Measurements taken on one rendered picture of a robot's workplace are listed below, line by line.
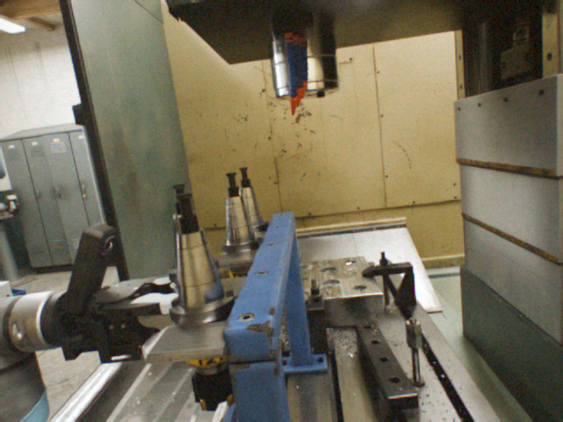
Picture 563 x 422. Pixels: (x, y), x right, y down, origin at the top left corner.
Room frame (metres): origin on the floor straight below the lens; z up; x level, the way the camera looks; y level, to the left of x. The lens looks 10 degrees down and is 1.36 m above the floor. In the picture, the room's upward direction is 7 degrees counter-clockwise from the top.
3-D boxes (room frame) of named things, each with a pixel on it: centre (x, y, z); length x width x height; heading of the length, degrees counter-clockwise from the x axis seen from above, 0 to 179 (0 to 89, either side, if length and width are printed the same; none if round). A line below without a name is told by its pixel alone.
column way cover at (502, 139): (0.91, -0.54, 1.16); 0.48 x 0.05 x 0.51; 175
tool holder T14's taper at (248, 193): (0.68, 0.06, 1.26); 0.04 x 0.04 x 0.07
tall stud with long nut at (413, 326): (0.62, -0.20, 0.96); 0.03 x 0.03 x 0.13
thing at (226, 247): (0.57, 0.07, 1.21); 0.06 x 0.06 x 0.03
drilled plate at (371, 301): (0.99, -0.11, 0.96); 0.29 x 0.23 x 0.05; 175
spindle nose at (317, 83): (0.95, -0.10, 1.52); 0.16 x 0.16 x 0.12
